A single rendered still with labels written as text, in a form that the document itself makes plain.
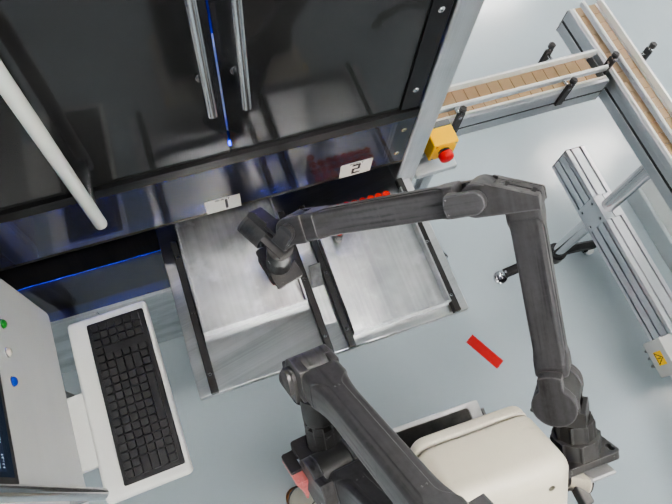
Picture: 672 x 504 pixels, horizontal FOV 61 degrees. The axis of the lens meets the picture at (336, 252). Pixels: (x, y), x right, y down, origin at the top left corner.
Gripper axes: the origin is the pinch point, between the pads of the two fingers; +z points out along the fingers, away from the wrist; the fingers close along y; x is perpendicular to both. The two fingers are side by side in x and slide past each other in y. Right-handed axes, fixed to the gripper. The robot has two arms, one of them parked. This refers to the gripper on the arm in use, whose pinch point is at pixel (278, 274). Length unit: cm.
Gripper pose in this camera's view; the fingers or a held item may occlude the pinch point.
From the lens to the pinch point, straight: 137.0
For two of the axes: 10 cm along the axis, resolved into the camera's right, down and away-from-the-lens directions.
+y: -5.5, -8.1, 2.1
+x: -8.3, 4.9, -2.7
